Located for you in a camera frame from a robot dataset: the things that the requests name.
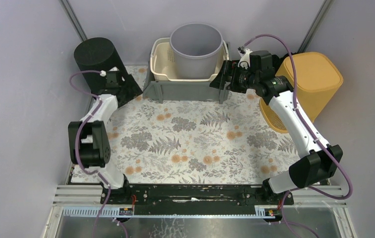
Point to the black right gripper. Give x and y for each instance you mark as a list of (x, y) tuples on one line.
[(230, 69)]

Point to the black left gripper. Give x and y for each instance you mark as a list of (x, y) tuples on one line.
[(125, 90)]

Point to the grey plastic crate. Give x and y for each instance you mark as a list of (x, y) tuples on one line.
[(181, 91)]

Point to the grey round plastic bin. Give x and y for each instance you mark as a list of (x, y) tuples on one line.
[(196, 48)]

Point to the black ribbed waste bin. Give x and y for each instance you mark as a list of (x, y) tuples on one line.
[(98, 54)]

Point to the yellow slatted waste basket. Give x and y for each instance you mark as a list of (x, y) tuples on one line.
[(318, 81)]

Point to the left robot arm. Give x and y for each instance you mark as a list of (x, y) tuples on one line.
[(89, 144)]

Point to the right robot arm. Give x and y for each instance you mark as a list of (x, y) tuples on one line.
[(318, 158)]

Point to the cream perforated plastic basket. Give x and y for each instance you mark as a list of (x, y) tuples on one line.
[(163, 67)]

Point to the black crumpled cloth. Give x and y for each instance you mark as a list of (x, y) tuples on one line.
[(277, 61)]

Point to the floral patterned table mat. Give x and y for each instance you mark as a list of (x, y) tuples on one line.
[(197, 142)]

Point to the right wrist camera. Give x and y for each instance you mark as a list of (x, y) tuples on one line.
[(256, 61)]

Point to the right aluminium frame post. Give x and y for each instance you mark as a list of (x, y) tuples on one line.
[(320, 16)]

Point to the aluminium frame post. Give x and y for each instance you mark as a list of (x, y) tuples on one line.
[(320, 16), (69, 11)]

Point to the left aluminium frame post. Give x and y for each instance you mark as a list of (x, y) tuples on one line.
[(69, 11)]

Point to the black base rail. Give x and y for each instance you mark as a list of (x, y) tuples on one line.
[(191, 199)]

